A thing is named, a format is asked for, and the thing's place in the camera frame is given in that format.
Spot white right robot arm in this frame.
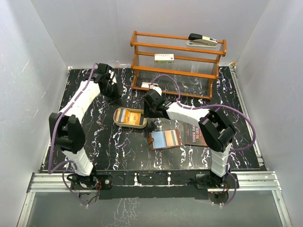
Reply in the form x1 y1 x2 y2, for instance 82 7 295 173
143 89 235 188

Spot small white box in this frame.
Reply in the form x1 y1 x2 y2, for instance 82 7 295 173
141 82 159 89

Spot dark book three days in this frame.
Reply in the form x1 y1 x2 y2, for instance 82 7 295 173
184 123 207 147

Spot gold credit card black stripe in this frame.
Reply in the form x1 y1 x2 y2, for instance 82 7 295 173
164 130 179 147

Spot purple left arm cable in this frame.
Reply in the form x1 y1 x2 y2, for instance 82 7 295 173
47 62 99 206

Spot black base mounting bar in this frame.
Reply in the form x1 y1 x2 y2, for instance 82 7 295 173
67 170 240 203

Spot black and beige stapler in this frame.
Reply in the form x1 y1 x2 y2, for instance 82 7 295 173
187 33 218 48

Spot brown leather card holder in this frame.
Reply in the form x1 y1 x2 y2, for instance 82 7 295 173
147 129 181 150

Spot orange wooden shelf rack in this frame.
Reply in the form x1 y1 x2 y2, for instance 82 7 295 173
130 31 227 100

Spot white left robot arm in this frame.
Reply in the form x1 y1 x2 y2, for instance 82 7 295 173
48 63 121 189

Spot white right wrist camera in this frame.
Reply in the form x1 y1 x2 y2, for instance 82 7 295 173
149 84 162 96

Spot white staples box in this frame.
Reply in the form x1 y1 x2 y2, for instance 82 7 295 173
154 53 174 65

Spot beige oval card tray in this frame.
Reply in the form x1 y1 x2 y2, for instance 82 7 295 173
113 107 148 129

